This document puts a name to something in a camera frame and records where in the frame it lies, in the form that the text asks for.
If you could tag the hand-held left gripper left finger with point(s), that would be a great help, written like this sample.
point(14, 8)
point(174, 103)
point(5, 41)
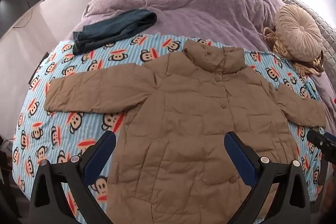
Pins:
point(101, 153)

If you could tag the beige round pleated cushion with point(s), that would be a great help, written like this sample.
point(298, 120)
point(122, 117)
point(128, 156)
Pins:
point(299, 29)

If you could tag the folded dark blue jeans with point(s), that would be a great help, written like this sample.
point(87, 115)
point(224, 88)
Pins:
point(115, 29)

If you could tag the tan puffer jacket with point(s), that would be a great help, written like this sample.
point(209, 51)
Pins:
point(183, 121)

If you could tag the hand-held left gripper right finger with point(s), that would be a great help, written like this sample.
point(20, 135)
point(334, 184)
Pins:
point(240, 155)

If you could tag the brown patterned cloth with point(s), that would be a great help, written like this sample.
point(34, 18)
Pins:
point(278, 47)

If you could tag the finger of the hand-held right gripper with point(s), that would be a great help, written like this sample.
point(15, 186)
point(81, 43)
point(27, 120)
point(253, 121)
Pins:
point(321, 141)

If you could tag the monkey print striped blanket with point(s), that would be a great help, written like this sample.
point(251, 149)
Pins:
point(65, 134)

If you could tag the purple duvet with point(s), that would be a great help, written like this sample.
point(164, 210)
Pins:
point(204, 14)

